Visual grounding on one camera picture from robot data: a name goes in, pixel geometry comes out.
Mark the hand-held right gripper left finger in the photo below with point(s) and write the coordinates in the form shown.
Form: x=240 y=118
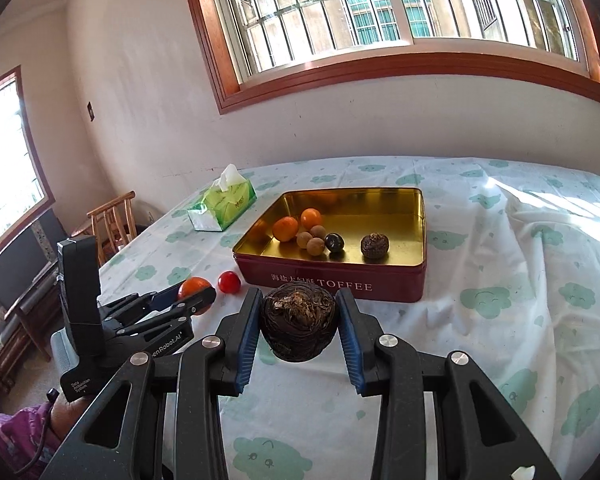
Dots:
x=247 y=355

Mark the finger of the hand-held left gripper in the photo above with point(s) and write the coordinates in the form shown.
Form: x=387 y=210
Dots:
x=190 y=306
x=150 y=301

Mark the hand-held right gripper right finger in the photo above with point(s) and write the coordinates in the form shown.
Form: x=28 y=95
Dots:
x=351 y=355

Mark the small mandarin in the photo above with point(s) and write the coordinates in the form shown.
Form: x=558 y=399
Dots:
x=192 y=286
x=285 y=229
x=311 y=218

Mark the dark brown water chestnut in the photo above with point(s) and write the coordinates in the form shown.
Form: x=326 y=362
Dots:
x=298 y=322
x=375 y=246

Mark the gold and red tin box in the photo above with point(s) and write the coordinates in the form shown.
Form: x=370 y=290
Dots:
x=330 y=285

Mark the person's left forearm purple sleeve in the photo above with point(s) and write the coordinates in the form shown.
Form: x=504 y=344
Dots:
x=10 y=440

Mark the red cherry tomato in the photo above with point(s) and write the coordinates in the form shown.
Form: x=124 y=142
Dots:
x=228 y=281

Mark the dark flat screen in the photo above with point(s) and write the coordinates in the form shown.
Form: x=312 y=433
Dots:
x=15 y=265

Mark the small bamboo chair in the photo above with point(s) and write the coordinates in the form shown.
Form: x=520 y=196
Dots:
x=112 y=220

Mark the dark wooden cabinet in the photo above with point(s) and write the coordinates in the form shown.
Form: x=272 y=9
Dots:
x=15 y=335

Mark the green tissue box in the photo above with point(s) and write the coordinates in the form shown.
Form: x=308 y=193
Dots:
x=225 y=200

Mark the dark plum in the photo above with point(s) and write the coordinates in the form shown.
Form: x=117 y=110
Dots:
x=335 y=243

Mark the tan longan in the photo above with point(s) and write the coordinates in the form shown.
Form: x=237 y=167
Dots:
x=314 y=247
x=318 y=231
x=304 y=240

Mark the white cloud printed tablecloth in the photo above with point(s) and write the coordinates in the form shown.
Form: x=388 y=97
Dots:
x=505 y=260

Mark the white scrap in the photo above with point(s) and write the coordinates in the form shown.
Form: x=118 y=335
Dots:
x=523 y=473

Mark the side window with wooden frame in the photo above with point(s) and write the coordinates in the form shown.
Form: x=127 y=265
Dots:
x=5 y=170

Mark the dark wall switch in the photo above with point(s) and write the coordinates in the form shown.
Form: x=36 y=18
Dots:
x=90 y=111

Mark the barred window with wooden frame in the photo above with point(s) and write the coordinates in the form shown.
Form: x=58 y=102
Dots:
x=380 y=10

